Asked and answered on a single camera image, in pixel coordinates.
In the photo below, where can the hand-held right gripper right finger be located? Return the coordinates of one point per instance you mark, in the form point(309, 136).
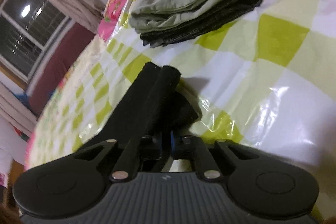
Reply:
point(181, 146)

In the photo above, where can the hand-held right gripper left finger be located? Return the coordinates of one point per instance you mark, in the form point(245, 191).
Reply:
point(151, 146)

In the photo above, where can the black pants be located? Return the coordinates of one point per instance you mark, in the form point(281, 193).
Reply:
point(147, 103)

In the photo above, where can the green checked plastic sheet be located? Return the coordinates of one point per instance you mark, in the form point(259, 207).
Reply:
point(262, 69)

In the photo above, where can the red and green bag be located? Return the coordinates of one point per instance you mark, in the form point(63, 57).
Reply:
point(22, 134)

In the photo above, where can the blue plastic bag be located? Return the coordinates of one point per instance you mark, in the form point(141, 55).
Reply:
point(21, 99)

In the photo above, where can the cartoon printed bedsheet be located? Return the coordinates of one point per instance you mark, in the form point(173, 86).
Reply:
point(115, 11)

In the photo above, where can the barred window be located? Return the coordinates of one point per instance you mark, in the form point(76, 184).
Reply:
point(29, 32)

